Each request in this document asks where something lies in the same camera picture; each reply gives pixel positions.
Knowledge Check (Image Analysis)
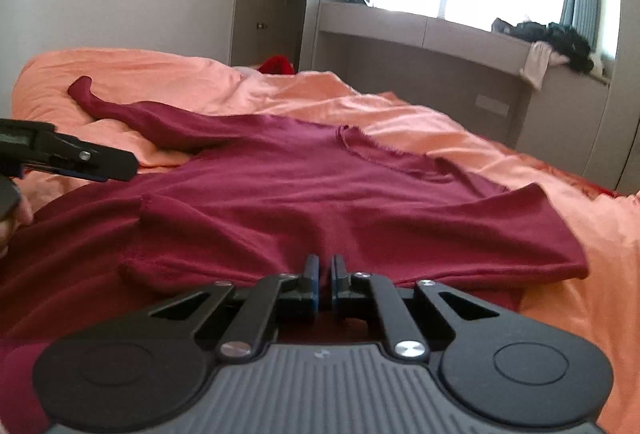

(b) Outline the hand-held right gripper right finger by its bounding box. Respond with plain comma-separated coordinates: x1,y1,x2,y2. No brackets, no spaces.
329,254,502,360

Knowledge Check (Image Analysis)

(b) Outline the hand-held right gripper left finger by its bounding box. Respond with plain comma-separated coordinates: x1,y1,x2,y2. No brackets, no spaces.
149,254,321,361

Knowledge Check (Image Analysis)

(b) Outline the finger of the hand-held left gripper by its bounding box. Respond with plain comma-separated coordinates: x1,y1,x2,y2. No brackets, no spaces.
27,133,139,183

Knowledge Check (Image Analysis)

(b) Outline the dark red long-sleeve shirt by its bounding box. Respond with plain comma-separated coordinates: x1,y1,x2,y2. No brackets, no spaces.
0,76,590,434

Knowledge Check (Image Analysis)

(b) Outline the pile of dark clothes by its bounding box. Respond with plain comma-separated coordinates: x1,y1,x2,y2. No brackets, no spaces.
491,17,597,75

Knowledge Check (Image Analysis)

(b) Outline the person's left hand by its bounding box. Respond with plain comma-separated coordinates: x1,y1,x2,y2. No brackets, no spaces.
0,193,34,259

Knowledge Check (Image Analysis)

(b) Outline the orange blanket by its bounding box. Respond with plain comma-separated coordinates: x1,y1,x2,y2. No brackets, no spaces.
12,46,640,434

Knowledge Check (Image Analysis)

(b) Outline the bright red cloth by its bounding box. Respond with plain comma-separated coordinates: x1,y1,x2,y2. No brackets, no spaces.
257,55,296,77

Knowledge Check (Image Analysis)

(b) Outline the grey window bench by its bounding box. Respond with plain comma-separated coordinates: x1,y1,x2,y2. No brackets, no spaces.
297,0,640,197

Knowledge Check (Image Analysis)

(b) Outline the white cloth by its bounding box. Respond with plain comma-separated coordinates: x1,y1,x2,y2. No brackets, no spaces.
519,40,572,90

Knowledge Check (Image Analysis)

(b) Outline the white wall socket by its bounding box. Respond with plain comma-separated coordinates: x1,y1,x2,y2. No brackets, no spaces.
475,94,511,113

